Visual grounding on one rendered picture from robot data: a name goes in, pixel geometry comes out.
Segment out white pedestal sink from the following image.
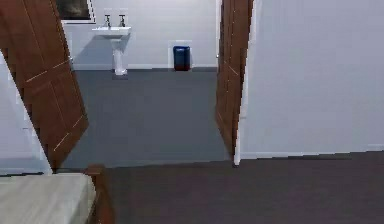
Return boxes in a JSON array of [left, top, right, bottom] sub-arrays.
[[91, 26, 132, 76]]

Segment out brown wooden room door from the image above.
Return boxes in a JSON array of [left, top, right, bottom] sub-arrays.
[[214, 0, 255, 158], [0, 0, 90, 171]]

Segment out blue garbage can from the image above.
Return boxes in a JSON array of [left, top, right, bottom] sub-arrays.
[[172, 45, 192, 72]]

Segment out wooden bed with beige cover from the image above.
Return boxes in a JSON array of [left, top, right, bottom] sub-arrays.
[[0, 163, 116, 224]]

